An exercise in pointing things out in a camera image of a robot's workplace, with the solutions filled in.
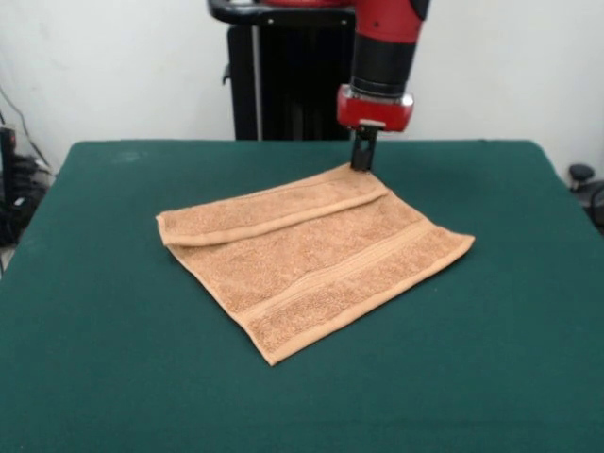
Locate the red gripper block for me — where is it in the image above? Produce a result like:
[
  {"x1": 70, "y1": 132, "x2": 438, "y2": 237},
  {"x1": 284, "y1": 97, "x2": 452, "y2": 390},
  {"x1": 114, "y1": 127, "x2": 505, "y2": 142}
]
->
[{"x1": 335, "y1": 84, "x2": 416, "y2": 174}]

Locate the dark green table cloth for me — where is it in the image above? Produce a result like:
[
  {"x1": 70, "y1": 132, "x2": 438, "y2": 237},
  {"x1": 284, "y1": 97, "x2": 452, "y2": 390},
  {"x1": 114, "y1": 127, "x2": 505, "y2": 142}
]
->
[{"x1": 0, "y1": 138, "x2": 604, "y2": 453}]

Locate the black office chair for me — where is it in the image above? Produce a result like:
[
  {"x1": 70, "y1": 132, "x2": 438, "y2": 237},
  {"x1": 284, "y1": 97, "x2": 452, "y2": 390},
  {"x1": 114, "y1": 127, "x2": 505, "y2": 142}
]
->
[{"x1": 567, "y1": 162, "x2": 604, "y2": 235}]

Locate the black cable bundle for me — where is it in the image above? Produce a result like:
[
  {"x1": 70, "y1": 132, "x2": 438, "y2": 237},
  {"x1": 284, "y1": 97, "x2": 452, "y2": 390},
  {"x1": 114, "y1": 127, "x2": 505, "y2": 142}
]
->
[{"x1": 11, "y1": 154, "x2": 54, "y2": 193}]

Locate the tan terry towel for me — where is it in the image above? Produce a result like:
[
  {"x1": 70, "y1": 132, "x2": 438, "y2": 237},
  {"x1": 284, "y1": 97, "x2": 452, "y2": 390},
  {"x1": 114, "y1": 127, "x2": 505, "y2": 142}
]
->
[{"x1": 155, "y1": 162, "x2": 477, "y2": 368}]

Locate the black electronics box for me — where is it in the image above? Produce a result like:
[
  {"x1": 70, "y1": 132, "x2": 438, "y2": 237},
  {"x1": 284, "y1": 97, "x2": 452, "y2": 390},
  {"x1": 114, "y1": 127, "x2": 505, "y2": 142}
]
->
[{"x1": 0, "y1": 125, "x2": 20, "y2": 204}]

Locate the grey cable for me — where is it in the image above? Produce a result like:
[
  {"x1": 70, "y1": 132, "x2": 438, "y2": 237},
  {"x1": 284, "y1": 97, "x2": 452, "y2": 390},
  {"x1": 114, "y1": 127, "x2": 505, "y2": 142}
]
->
[{"x1": 0, "y1": 87, "x2": 54, "y2": 172}]

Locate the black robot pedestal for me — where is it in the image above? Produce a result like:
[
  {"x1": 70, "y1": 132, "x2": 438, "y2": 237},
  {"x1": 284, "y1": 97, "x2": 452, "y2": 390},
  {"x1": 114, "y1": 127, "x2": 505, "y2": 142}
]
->
[{"x1": 206, "y1": 0, "x2": 360, "y2": 142}]

